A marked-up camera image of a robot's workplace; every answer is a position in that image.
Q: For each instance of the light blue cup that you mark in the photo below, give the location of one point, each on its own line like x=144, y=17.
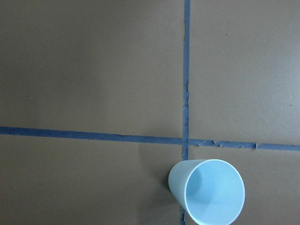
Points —
x=211, y=191

